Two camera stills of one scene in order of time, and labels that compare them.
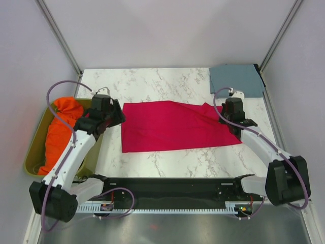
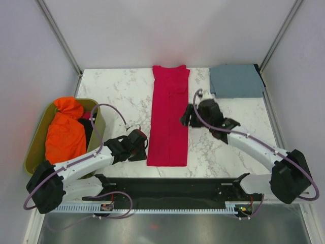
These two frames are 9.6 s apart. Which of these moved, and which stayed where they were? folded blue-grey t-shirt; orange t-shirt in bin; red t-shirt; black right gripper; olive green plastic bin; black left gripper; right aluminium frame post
Moved: red t-shirt; black left gripper; black right gripper
Stayed: orange t-shirt in bin; right aluminium frame post; olive green plastic bin; folded blue-grey t-shirt
